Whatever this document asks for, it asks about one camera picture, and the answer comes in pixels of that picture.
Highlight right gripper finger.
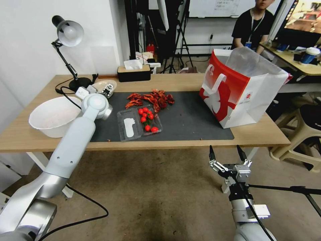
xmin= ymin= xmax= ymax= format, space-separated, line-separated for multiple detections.
xmin=208 ymin=145 xmax=228 ymax=174
xmin=236 ymin=145 xmax=252 ymax=167

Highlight black tissue box wooden lid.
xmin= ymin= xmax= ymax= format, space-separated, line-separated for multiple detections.
xmin=117 ymin=64 xmax=152 ymax=83

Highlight clear disposable takeout box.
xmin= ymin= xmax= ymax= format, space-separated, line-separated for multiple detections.
xmin=116 ymin=104 xmax=164 ymax=142

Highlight red white delivery bag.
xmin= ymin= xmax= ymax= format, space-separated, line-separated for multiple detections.
xmin=199 ymin=47 xmax=293 ymax=129

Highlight white oval plate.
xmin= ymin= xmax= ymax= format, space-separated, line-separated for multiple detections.
xmin=94 ymin=79 xmax=118 ymax=98

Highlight white tissue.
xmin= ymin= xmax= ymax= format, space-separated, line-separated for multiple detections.
xmin=123 ymin=60 xmax=144 ymax=71

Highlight black table mat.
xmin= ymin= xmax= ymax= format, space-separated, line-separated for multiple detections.
xmin=89 ymin=91 xmax=235 ymax=143

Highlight beige plastic stool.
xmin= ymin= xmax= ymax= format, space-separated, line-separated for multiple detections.
xmin=269 ymin=104 xmax=321 ymax=174

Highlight large white bowl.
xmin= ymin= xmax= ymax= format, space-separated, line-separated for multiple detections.
xmin=28 ymin=96 xmax=84 ymax=138

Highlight black stand leg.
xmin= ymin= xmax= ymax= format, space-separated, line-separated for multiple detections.
xmin=247 ymin=184 xmax=321 ymax=241

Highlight black metal rack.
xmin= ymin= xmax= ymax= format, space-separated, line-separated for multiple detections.
xmin=124 ymin=0 xmax=149 ymax=66

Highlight black desk lamp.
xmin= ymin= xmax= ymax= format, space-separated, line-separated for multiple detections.
xmin=51 ymin=15 xmax=99 ymax=92

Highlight wooden table white legs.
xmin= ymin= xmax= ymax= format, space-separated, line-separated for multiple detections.
xmin=0 ymin=74 xmax=292 ymax=199

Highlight wooden side desk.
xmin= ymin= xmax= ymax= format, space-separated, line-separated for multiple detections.
xmin=259 ymin=41 xmax=321 ymax=76

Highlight blue cup white lid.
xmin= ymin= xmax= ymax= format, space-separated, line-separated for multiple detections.
xmin=301 ymin=47 xmax=321 ymax=65

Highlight white cabinet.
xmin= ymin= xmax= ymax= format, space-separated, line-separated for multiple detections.
xmin=0 ymin=152 xmax=36 ymax=192

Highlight person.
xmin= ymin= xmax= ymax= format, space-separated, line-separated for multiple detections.
xmin=231 ymin=0 xmax=275 ymax=55

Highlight whiteboard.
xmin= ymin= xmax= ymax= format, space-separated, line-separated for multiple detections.
xmin=188 ymin=0 xmax=285 ymax=19

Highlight computer monitor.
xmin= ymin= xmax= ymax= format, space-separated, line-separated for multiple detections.
xmin=275 ymin=0 xmax=321 ymax=48

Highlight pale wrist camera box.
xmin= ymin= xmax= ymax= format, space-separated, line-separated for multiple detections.
xmin=234 ymin=164 xmax=251 ymax=182

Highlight black lamp cable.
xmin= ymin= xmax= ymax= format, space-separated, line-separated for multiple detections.
xmin=55 ymin=86 xmax=84 ymax=111

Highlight black camera tripod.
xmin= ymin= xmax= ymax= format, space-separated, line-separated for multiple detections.
xmin=160 ymin=0 xmax=194 ymax=74

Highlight black floor cable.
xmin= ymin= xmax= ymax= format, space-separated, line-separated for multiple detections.
xmin=37 ymin=182 xmax=109 ymax=241

